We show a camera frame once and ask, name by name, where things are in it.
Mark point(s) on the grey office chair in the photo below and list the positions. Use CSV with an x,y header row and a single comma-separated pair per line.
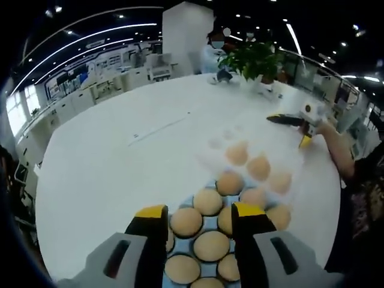
x,y
22,174

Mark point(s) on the group of brown eggs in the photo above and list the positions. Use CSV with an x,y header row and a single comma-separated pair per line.
x,y
207,202

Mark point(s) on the operator in black shirt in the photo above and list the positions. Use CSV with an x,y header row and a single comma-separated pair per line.
x,y
366,195

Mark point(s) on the white foam egg holder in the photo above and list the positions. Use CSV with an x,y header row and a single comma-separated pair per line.
x,y
216,156

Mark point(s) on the blue egg tray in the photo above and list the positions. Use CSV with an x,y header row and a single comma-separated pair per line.
x,y
210,225

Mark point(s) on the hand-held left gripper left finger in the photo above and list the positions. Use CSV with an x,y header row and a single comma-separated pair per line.
x,y
150,243

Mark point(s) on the small white toy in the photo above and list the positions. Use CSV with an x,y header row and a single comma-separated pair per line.
x,y
213,81

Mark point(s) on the white square pillar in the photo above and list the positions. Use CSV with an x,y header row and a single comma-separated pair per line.
x,y
186,30

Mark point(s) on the person's right hand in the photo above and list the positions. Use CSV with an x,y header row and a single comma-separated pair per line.
x,y
325,130

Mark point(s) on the row of white cabinets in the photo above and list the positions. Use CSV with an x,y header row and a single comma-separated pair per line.
x,y
75,102

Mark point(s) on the blue-framed display wall panel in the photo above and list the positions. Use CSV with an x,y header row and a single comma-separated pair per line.
x,y
69,81

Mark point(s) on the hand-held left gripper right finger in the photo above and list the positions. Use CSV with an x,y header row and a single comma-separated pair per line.
x,y
249,243

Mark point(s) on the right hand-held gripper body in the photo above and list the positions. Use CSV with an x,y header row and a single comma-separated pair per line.
x,y
312,115

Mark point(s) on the glass railing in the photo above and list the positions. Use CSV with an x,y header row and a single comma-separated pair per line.
x,y
318,78

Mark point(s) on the dark grey pouch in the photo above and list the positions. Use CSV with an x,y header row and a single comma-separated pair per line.
x,y
224,75

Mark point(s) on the green potted plant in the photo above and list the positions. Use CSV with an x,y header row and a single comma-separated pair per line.
x,y
255,60

